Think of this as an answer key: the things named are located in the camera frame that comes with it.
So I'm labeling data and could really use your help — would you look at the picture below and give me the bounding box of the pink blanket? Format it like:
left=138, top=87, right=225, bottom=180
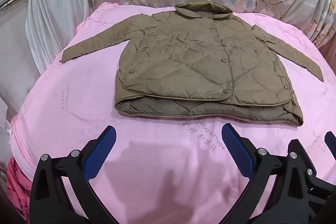
left=10, top=2, right=336, bottom=224

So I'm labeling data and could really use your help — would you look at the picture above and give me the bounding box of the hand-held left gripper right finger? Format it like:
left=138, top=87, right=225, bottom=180
left=221, top=123, right=322, bottom=224

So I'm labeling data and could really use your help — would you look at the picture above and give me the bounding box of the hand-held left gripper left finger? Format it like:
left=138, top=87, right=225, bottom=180
left=28, top=125, right=117, bottom=224

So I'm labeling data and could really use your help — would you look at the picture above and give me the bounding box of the olive quilted jacket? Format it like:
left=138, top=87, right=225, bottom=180
left=60, top=2, right=324, bottom=127

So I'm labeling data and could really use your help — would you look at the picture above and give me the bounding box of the dark pink cloth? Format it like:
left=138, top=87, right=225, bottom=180
left=7, top=157, right=32, bottom=217

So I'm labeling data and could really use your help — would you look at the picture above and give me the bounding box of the white curtain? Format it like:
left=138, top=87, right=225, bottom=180
left=0, top=0, right=97, bottom=135

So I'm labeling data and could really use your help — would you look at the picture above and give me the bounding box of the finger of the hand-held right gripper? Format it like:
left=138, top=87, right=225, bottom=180
left=306, top=168, right=336, bottom=203
left=324, top=131, right=336, bottom=147

